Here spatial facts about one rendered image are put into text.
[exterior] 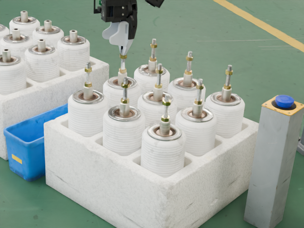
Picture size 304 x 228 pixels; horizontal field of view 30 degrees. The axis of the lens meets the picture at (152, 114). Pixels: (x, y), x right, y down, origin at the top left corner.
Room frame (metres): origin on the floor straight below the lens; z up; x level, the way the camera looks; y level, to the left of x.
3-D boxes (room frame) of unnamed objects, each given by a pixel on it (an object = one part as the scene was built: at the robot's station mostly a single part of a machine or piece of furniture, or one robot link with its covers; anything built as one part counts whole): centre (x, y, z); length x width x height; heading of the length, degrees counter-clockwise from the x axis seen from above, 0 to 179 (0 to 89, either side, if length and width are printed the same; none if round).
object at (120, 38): (1.28, 0.09, 0.38); 0.06 x 0.03 x 0.09; 120
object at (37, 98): (1.57, 0.41, 0.09); 0.39 x 0.39 x 0.18; 50
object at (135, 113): (1.14, 0.06, 0.25); 0.08 x 0.08 x 0.01
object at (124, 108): (1.14, 0.06, 0.26); 0.02 x 0.02 x 0.03
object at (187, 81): (1.33, -0.09, 0.26); 0.02 x 0.02 x 0.03
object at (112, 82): (1.31, 0.08, 0.25); 0.08 x 0.08 x 0.01
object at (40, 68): (1.50, 0.32, 0.16); 0.10 x 0.10 x 0.18
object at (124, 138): (1.14, 0.06, 0.16); 0.10 x 0.10 x 0.18
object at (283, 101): (1.11, -0.28, 0.32); 0.04 x 0.04 x 0.02
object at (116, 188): (1.23, -0.01, 0.09); 0.39 x 0.39 x 0.18; 51
